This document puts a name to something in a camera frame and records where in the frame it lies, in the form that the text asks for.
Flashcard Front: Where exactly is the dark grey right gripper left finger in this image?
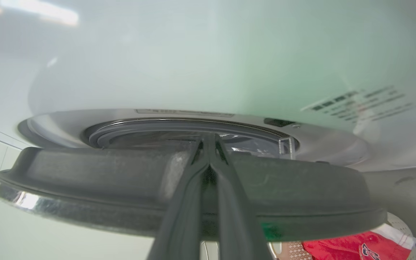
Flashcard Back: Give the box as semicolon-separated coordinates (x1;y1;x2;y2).
147;134;211;260

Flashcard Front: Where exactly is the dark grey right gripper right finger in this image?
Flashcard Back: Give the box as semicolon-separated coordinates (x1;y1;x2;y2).
210;134;273;260

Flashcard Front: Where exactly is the round washing machine door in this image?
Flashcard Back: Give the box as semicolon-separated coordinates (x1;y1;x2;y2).
0;146;387;242

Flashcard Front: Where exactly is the white washing machine body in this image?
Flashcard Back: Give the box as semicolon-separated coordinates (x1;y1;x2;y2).
0;0;416;260

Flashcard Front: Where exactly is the red garment with white trim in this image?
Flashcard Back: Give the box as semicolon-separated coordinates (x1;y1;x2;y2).
302;231;412;260

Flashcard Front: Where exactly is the white perforated laundry basket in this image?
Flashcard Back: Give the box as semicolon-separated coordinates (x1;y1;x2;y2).
269;212;416;260

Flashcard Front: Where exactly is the white label with black print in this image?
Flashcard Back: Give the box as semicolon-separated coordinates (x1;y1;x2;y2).
301;85;416;123

